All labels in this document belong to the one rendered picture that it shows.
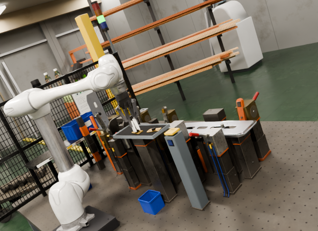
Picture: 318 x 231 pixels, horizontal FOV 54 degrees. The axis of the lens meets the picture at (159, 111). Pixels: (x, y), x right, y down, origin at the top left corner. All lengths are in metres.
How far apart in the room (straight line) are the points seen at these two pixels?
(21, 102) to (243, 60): 5.83
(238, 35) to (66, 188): 5.69
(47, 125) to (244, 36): 5.73
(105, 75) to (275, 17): 6.99
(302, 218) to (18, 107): 1.50
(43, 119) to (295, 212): 1.46
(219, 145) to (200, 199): 0.31
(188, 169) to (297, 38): 6.73
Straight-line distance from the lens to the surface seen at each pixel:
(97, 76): 1.48
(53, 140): 2.04
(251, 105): 1.91
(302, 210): 1.58
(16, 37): 10.19
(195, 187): 1.68
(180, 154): 1.58
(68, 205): 1.94
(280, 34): 8.26
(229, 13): 7.09
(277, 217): 1.57
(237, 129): 1.74
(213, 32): 5.90
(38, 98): 1.82
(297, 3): 7.92
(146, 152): 1.77
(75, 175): 2.08
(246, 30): 7.27
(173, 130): 1.57
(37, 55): 10.25
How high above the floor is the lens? 1.67
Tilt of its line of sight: 15 degrees down
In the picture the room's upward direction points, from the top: 22 degrees counter-clockwise
